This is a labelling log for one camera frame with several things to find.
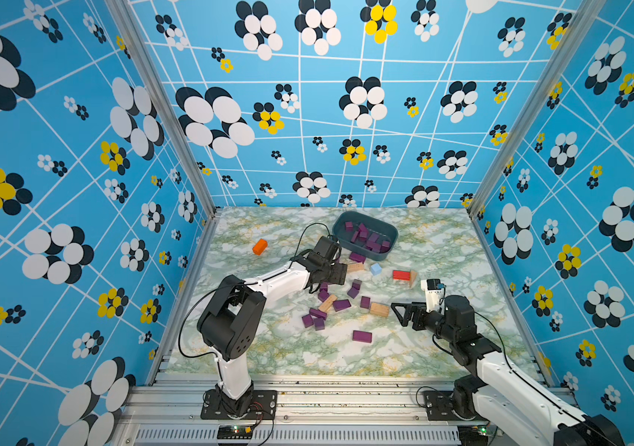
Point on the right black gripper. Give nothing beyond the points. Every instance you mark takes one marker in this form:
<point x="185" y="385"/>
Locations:
<point x="420" y="311"/>

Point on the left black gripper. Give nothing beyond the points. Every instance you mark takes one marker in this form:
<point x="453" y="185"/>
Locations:
<point x="340" y="272"/>

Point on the lone purple brick front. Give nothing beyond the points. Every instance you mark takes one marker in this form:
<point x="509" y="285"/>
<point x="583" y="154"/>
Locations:
<point x="362" y="336"/>

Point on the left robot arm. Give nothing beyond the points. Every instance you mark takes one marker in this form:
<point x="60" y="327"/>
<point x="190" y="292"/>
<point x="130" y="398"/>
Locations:
<point x="231" y="318"/>

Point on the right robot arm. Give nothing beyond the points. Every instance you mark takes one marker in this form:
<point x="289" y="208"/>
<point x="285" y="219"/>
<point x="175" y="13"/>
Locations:
<point x="496" y="389"/>

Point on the purple brick beside bin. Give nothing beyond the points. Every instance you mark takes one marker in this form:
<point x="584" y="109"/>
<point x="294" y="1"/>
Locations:
<point x="357" y="258"/>

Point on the dark teal storage bin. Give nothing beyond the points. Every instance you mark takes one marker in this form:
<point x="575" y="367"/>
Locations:
<point x="346" y="230"/>

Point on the natural wood printed brick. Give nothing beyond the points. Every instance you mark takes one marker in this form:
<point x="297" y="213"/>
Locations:
<point x="355" y="267"/>

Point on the natural wood large brick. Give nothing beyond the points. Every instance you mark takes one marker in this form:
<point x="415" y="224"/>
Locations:
<point x="379" y="310"/>

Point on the natural wood triangle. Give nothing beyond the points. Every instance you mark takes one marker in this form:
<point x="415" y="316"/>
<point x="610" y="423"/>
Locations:
<point x="413" y="278"/>

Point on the red rectangular brick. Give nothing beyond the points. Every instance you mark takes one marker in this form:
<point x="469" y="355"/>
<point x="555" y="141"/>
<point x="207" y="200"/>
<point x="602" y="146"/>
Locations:
<point x="401" y="275"/>

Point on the natural wood slanted brick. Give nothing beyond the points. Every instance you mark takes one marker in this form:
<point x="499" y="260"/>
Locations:
<point x="328" y="303"/>

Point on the purple long brick centre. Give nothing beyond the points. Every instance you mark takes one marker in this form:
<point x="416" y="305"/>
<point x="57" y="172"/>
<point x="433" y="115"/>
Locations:
<point x="340" y="305"/>

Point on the light blue cube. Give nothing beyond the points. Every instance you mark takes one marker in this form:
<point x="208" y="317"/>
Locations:
<point x="375" y="268"/>

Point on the orange brick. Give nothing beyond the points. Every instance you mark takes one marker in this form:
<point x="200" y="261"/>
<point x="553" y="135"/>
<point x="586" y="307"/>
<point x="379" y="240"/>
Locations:
<point x="260" y="246"/>

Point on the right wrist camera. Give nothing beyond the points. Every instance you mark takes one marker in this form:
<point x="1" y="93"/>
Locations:
<point x="434" y="290"/>

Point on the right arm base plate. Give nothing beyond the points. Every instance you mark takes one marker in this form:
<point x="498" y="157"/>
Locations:
<point x="439" y="406"/>

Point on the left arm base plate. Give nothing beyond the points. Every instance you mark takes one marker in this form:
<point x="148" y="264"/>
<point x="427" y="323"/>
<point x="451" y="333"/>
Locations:
<point x="253" y="406"/>

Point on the aluminium front rail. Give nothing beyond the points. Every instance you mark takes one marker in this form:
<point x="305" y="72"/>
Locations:
<point x="320" y="410"/>

